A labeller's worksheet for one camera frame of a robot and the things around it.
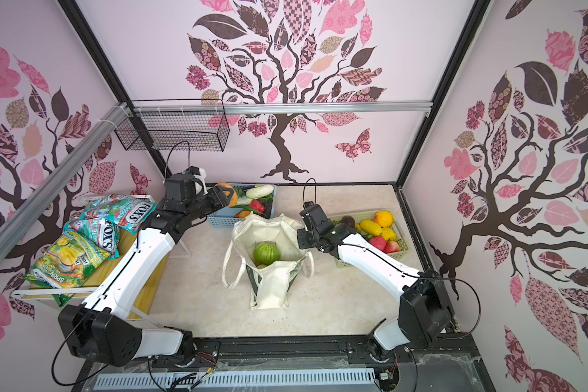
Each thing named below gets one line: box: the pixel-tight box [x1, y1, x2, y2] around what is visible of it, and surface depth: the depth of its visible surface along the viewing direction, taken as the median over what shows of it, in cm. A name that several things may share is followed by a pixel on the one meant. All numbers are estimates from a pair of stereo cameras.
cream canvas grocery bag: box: [222, 213, 315, 311], surface depth 83 cm
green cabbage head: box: [253, 240, 281, 266], surface depth 89 cm
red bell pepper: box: [249, 199, 266, 214], surface depth 105 cm
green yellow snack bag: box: [22, 231, 112, 307], surface depth 55 cm
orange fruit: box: [374, 210, 393, 228], surface depth 99 cm
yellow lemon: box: [381, 227, 397, 241], surface depth 97 cm
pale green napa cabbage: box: [245, 183, 275, 200], surface depth 108 cm
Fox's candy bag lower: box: [62, 217, 121, 260], surface depth 60 cm
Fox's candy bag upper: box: [80, 194, 158, 234], surface depth 64 cm
